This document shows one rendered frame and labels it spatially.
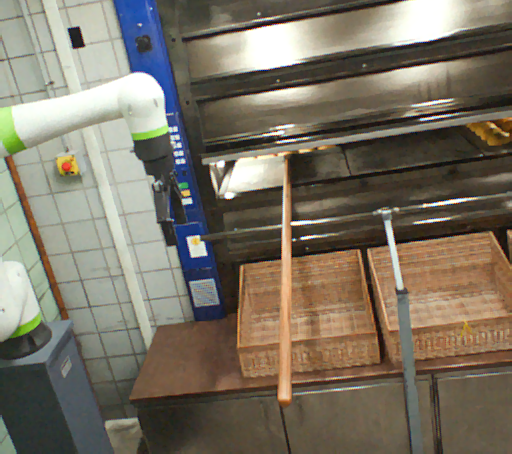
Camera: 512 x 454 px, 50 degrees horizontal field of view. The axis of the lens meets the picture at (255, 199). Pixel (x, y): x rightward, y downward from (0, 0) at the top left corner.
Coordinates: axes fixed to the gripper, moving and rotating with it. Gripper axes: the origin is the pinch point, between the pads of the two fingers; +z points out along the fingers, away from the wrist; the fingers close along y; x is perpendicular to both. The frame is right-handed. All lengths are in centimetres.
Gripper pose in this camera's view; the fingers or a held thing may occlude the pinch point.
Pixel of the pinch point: (176, 230)
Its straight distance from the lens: 144.8
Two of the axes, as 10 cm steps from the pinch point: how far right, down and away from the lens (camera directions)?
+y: -0.5, 3.5, -9.3
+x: 9.8, -1.7, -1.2
